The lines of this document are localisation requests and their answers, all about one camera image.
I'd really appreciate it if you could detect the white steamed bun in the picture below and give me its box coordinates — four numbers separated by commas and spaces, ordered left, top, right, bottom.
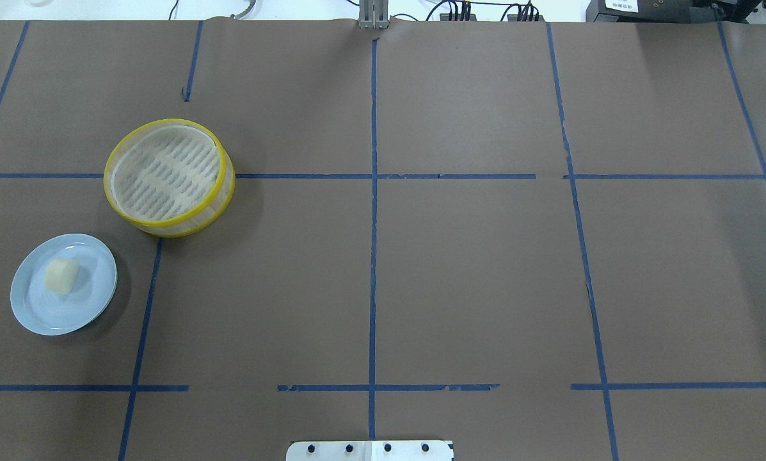
43, 259, 81, 296

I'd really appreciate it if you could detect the yellow round steamer basket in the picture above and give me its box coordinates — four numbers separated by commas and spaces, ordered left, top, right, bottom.
104, 118, 235, 238

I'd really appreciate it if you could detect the black computer box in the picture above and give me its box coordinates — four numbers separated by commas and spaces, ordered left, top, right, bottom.
585, 1, 720, 24

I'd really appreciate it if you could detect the light blue plate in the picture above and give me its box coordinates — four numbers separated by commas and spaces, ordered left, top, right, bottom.
10, 234, 118, 336

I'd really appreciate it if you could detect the aluminium frame post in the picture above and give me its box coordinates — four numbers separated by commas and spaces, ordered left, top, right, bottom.
356, 0, 390, 30

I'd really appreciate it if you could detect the black cable connector box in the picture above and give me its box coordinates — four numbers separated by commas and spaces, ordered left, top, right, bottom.
426, 1, 476, 22

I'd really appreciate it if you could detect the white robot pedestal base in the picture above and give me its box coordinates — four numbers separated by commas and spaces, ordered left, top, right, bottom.
285, 440, 455, 460

